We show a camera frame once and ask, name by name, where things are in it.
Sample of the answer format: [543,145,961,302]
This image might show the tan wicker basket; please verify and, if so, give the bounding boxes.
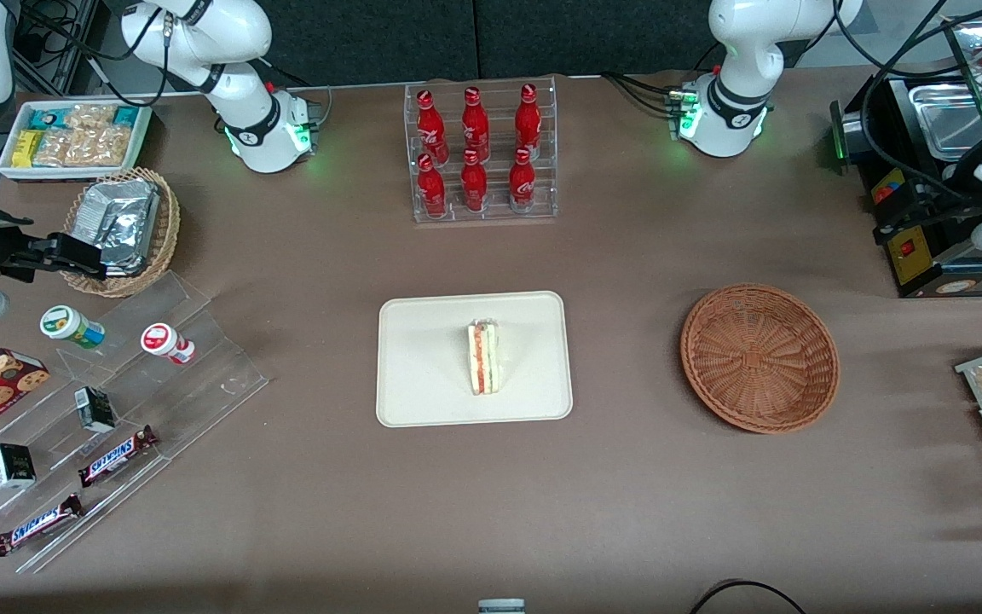
[60,167,182,298]

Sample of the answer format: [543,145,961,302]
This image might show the brown Snickers bar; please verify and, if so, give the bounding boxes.
[0,494,85,558]
[78,425,159,489]

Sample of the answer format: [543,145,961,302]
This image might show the red cola bottle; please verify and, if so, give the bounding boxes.
[459,149,489,213]
[514,83,543,161]
[417,153,448,219]
[461,86,491,163]
[508,147,537,213]
[416,90,448,165]

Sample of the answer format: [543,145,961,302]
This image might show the black looped cable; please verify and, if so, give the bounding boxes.
[688,579,808,614]

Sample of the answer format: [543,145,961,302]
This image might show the triangle sandwich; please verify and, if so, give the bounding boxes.
[466,319,501,397]

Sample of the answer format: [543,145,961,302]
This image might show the black thick arm cable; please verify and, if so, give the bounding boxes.
[832,0,982,201]

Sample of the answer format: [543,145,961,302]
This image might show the cream plastic tray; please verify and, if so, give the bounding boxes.
[377,291,575,428]

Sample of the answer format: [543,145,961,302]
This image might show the black food warmer machine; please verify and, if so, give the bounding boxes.
[829,17,982,299]

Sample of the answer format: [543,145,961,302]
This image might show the green lid snack cup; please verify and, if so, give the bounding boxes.
[39,304,107,350]

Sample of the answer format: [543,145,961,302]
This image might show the red lid snack cup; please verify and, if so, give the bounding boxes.
[140,322,197,367]

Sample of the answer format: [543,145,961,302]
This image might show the small black carton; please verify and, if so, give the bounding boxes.
[0,442,38,489]
[74,385,118,434]

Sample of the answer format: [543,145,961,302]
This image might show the clear acrylic bottle rack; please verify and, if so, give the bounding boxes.
[404,76,559,225]

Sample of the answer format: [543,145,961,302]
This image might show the clear granola snack bag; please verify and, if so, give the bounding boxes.
[34,128,76,168]
[69,125,134,168]
[64,103,118,131]

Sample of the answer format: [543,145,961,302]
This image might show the black hanging cable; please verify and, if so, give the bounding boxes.
[20,7,172,108]

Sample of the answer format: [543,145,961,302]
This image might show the silver foil packs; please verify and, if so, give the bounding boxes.
[72,178,160,277]

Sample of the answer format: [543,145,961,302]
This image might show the white rectangular snack tray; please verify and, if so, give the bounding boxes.
[0,100,154,182]

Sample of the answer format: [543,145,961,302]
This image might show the clear acrylic stepped display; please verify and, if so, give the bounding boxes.
[0,270,271,575]

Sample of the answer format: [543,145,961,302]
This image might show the black arm base cables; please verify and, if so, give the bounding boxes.
[600,43,726,116]

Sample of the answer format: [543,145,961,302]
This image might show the brown round wicker basket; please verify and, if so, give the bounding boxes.
[680,283,841,435]

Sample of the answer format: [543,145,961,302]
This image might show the yellow snack pack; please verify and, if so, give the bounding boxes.
[11,129,43,169]

